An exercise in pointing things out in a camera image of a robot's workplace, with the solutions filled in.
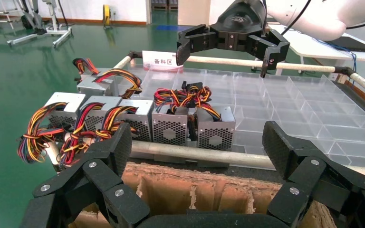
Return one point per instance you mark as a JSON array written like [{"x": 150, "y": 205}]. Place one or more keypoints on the brown cardboard divider box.
[{"x": 176, "y": 192}]

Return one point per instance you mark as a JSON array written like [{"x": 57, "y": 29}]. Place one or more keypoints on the black flat laptop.
[{"x": 352, "y": 44}]

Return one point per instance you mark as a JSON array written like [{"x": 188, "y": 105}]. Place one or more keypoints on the black pipe joint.
[
  {"x": 346, "y": 70},
  {"x": 135, "y": 55}
]

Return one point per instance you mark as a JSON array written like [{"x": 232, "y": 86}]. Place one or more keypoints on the white metal stand frame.
[{"x": 55, "y": 22}]

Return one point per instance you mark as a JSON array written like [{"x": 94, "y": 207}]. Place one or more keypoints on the dark stacked crates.
[{"x": 163, "y": 3}]

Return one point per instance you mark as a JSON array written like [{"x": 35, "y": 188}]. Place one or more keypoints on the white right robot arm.
[{"x": 327, "y": 15}]

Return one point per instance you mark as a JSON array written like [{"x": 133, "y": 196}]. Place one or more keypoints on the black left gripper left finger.
[{"x": 91, "y": 188}]

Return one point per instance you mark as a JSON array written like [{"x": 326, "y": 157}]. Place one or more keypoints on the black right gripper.
[{"x": 239, "y": 28}]

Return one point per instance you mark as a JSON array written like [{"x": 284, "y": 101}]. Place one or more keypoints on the blue floor mat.
[{"x": 173, "y": 28}]

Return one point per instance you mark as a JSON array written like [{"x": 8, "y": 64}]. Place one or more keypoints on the white side table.
[{"x": 314, "y": 47}]

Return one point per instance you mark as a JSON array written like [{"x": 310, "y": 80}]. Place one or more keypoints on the yellow round object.
[{"x": 106, "y": 14}]

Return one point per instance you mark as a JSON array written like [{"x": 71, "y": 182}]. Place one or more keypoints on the clear acrylic divider tray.
[{"x": 295, "y": 110}]

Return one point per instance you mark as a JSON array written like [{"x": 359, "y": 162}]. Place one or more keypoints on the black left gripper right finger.
[{"x": 321, "y": 188}]

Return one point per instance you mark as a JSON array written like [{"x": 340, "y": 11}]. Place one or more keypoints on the white sign with red border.
[{"x": 162, "y": 59}]

